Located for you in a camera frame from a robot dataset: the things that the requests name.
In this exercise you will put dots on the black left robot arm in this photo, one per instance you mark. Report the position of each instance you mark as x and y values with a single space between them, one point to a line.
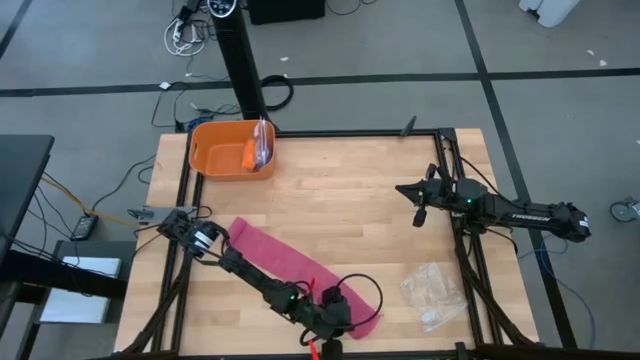
250 272

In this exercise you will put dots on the white sheet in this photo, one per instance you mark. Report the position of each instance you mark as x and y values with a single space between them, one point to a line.
92 267

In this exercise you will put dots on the grey caster wheel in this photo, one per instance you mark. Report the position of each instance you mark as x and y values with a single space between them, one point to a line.
622 211

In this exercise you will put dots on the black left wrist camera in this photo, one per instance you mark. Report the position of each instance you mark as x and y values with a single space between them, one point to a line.
334 299

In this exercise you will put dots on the black desk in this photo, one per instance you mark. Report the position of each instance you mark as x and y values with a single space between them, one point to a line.
20 170

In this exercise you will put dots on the white pedal trash can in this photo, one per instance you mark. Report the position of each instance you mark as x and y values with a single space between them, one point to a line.
550 10

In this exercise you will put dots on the orange plastic bin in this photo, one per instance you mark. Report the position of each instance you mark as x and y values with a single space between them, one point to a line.
220 160

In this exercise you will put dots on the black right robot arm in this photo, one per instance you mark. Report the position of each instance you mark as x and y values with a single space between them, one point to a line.
530 217

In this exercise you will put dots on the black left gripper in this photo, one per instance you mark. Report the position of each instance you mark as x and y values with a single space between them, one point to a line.
330 325

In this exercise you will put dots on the black power adapter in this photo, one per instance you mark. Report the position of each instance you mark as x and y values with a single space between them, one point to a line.
84 227

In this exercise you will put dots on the black box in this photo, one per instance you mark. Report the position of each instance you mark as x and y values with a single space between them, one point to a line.
285 10

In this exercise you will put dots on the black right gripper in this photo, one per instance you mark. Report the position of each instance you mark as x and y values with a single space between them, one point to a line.
440 196

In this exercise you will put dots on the pink elastic bandage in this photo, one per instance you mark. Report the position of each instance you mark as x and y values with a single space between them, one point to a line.
272 252

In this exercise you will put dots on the black aluminium table frame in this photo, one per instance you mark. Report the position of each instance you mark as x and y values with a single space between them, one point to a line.
350 133

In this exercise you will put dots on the clear plastic zip bag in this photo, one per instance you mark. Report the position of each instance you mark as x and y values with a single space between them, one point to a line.
265 145
430 295

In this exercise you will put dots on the orange bandage roll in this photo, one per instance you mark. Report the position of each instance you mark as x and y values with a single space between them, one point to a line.
248 157

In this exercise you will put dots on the white plug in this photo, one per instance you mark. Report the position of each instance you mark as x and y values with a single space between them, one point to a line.
165 85

